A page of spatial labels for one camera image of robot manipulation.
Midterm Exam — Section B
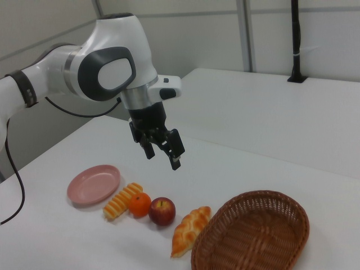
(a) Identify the toy orange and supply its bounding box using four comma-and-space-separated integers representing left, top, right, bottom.
128, 192, 152, 218

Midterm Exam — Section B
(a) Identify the striped toy bread roll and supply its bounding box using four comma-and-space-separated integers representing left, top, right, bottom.
102, 182, 144, 222

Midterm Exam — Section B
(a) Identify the red toy apple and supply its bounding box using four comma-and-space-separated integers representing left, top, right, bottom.
148, 196, 177, 227

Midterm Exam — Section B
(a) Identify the brown woven basket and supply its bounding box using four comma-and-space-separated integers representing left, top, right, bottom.
190, 190, 311, 270

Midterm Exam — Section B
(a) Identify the white desk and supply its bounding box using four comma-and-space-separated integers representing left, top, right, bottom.
128, 67, 360, 181

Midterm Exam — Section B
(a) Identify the pink plate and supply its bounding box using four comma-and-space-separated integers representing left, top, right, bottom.
66, 164, 122, 209

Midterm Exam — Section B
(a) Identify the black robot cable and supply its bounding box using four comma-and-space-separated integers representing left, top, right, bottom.
0, 95, 122, 225

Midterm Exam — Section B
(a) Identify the black pole with base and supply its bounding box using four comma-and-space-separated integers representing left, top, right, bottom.
286, 0, 308, 84

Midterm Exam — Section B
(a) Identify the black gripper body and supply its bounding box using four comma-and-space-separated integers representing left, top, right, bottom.
127, 101, 170, 133

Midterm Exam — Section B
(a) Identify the braided toy bread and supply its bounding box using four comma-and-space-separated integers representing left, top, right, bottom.
170, 206, 212, 259

